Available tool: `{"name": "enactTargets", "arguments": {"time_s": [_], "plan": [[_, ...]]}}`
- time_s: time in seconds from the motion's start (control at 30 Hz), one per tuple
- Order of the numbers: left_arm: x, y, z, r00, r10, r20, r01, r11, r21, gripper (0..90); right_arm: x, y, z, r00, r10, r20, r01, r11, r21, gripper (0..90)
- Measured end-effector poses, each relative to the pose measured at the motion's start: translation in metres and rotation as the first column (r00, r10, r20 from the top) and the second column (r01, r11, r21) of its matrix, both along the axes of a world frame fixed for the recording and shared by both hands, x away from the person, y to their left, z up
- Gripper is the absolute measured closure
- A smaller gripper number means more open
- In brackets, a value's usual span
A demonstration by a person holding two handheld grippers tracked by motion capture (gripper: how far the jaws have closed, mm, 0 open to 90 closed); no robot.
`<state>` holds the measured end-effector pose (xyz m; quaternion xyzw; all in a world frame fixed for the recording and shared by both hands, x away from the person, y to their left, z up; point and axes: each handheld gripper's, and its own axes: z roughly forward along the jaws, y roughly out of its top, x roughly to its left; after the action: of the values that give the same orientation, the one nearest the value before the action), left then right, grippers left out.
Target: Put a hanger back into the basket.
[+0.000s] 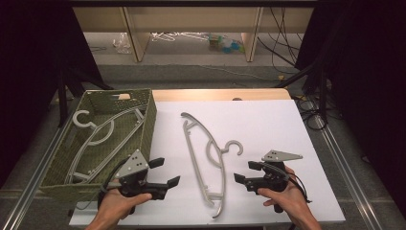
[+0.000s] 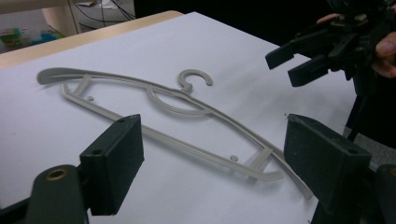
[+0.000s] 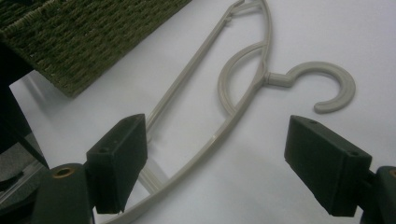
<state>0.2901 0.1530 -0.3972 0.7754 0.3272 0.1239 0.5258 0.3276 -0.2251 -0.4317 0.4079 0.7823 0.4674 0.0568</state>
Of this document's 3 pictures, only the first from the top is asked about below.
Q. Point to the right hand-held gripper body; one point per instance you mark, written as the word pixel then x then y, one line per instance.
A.
pixel 274 174

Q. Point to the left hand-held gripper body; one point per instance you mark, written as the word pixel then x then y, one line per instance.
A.
pixel 134 166

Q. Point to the green woven basket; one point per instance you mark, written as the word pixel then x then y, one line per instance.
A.
pixel 127 134

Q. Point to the grey plastic clothes hanger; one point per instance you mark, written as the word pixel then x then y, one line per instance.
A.
pixel 89 125
pixel 221 150

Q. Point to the person's right hand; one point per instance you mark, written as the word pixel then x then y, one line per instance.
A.
pixel 288 199

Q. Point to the person's left hand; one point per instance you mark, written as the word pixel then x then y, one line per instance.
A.
pixel 118 202

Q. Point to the white foam board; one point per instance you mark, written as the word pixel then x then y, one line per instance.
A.
pixel 271 127

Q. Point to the black metal stand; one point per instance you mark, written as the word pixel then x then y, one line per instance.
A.
pixel 63 96
pixel 323 96

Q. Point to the clear plastic bag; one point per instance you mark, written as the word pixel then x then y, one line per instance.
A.
pixel 123 43

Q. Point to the colourful plastic toys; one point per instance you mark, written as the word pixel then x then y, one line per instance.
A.
pixel 226 44

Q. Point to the dark curtain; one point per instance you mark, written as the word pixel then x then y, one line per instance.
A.
pixel 367 80
pixel 32 80

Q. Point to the light wooden desk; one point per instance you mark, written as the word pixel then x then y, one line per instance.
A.
pixel 191 19

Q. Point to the aluminium rail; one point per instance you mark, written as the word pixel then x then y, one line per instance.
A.
pixel 38 179
pixel 348 172

